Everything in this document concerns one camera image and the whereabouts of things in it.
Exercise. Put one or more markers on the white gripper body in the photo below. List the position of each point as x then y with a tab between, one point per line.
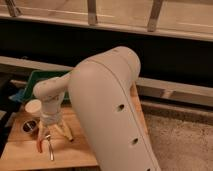
49	119

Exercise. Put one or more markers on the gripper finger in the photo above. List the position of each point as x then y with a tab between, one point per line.
59	127
41	133

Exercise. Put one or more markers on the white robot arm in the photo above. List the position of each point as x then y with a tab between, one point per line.
99	91

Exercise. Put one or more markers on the white paper cup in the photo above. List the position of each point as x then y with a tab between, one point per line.
33	107

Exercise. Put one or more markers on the yellow banana toy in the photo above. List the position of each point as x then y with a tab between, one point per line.
68	132

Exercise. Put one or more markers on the red chili pepper toy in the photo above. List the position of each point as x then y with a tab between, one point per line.
39	146

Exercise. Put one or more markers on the blue object at table edge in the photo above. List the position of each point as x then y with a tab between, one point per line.
18	97

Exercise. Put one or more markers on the green plastic tray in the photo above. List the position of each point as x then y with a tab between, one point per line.
37	76

